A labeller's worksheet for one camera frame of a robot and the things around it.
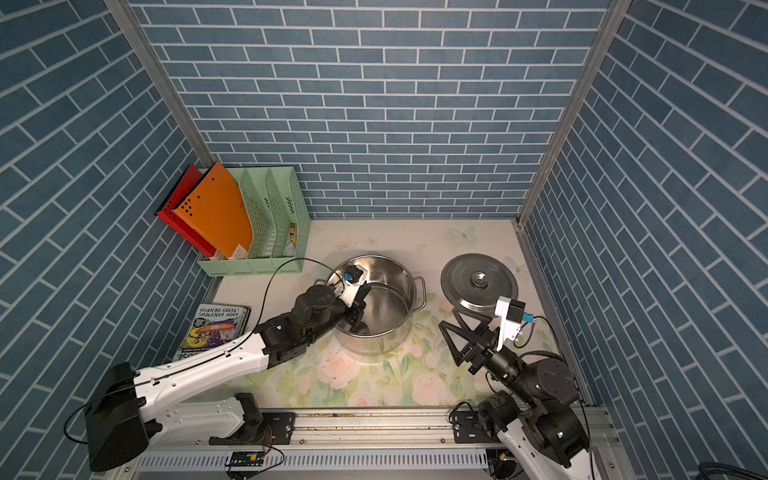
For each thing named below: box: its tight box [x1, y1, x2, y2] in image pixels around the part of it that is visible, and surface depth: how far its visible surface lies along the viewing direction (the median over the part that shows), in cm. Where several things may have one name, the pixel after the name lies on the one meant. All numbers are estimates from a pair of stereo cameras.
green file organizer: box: [197, 166, 311, 277], surface depth 107 cm
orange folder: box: [172, 161, 254, 260], surface depth 95 cm
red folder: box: [157, 164, 216, 258], surface depth 87 cm
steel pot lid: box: [440, 252, 519, 313], surface depth 104 cm
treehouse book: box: [173, 303, 251, 361], surface depth 88 cm
